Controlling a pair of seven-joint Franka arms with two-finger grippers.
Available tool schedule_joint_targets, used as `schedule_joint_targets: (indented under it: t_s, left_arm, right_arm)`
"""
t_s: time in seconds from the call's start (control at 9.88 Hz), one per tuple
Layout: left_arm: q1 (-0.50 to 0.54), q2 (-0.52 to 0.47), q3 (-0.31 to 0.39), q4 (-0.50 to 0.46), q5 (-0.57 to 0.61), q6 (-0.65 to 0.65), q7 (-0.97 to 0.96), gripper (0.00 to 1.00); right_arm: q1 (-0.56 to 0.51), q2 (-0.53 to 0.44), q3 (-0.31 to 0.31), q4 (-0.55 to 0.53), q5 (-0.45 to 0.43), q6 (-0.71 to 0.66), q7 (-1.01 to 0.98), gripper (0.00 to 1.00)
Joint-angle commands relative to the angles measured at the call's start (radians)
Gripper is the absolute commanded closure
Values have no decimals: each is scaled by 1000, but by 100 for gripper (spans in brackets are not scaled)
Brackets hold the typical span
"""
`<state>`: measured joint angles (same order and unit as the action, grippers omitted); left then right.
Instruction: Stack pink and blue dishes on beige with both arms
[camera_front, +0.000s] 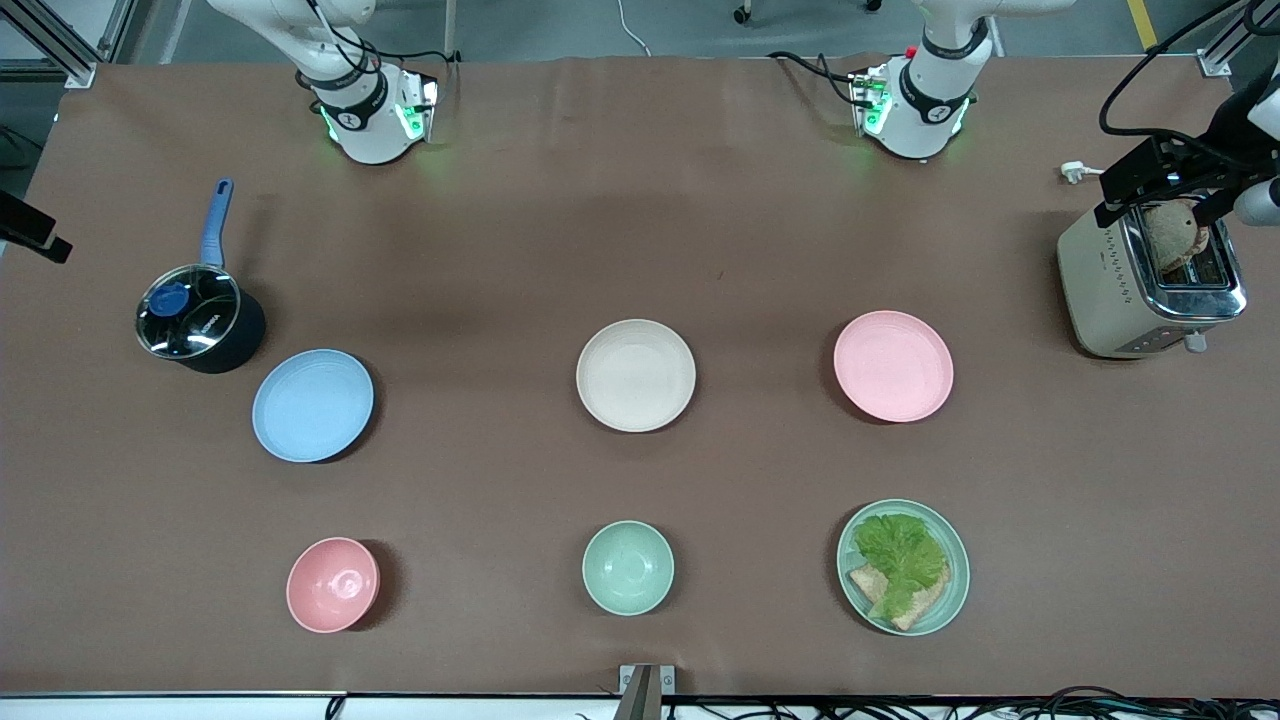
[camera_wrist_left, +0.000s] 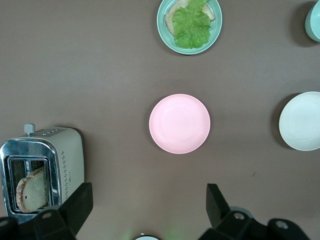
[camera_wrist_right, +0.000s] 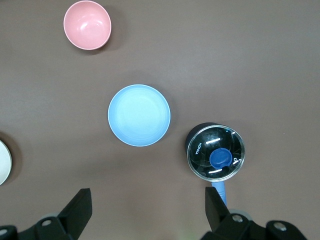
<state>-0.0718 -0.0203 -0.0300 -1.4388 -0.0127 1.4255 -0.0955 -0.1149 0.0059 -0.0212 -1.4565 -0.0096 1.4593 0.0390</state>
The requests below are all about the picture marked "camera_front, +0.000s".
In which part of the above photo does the black pot blue handle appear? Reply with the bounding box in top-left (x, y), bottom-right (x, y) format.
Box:
top-left (135, 178), bottom-right (268, 376)

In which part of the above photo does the brown bread slice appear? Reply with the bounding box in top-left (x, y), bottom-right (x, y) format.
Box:
top-left (848, 562), bottom-right (951, 632)

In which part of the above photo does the pink bowl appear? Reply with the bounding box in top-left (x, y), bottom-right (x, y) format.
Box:
top-left (286, 537), bottom-right (381, 634)

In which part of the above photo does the green bowl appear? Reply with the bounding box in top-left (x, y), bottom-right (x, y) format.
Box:
top-left (582, 520), bottom-right (675, 616)

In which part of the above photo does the green plate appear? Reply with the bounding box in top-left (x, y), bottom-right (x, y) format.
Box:
top-left (836, 498), bottom-right (971, 637)

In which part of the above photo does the blue plate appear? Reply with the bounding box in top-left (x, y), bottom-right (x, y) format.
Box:
top-left (251, 348), bottom-right (376, 464)

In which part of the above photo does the white cable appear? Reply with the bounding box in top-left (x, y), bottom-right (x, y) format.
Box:
top-left (614, 0), bottom-right (653, 58)

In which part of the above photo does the green lettuce leaf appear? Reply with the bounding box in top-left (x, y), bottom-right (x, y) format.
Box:
top-left (852, 513), bottom-right (949, 621)

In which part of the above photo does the glass lid blue knob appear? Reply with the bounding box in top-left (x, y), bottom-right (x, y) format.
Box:
top-left (136, 264), bottom-right (243, 360)

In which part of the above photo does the aluminium frame profile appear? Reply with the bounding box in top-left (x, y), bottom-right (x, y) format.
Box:
top-left (1195, 0), bottom-right (1280, 78)
top-left (0, 0), bottom-right (101, 90)

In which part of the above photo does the black cable bundle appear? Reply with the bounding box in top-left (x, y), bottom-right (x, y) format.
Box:
top-left (690, 685), bottom-right (1280, 720)

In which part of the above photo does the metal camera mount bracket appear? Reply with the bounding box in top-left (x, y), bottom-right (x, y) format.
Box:
top-left (617, 664), bottom-right (677, 720)

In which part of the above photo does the thick black cable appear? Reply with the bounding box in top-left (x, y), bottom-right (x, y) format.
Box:
top-left (1098, 0), bottom-right (1280, 137)

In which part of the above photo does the silver beige toaster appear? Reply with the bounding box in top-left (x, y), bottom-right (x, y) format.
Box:
top-left (1057, 195), bottom-right (1249, 360)

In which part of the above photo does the beige plate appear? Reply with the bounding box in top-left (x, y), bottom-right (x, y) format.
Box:
top-left (576, 319), bottom-right (697, 433)

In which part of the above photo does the pink plate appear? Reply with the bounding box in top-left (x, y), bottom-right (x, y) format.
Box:
top-left (833, 310), bottom-right (955, 424)

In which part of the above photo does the brown toast slice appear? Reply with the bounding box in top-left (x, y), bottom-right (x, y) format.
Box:
top-left (1143, 200), bottom-right (1212, 274)

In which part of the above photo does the thin black cable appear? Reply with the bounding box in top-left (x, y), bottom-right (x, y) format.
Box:
top-left (768, 50), bottom-right (863, 105)

